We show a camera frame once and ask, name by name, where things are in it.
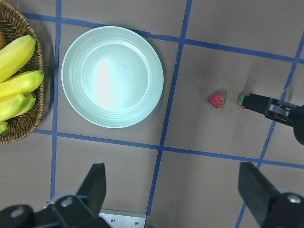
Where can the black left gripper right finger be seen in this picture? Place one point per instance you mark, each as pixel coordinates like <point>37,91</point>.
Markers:
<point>270,207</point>

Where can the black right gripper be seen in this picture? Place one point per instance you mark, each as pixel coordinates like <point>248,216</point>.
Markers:
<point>278,111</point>

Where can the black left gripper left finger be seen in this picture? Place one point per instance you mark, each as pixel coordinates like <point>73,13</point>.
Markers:
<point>92,192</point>

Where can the red strawberry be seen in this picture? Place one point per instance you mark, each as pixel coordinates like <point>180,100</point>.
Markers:
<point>217,100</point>
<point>240,100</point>

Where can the light green plate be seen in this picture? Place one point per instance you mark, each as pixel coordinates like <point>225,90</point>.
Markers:
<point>112,77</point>

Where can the yellow banana bunch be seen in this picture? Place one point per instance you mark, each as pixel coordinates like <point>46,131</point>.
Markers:
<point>13,88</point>

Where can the wicker basket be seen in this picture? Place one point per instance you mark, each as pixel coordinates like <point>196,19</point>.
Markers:
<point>13,24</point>

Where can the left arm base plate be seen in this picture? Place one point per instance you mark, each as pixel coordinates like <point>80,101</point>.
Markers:
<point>121,219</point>

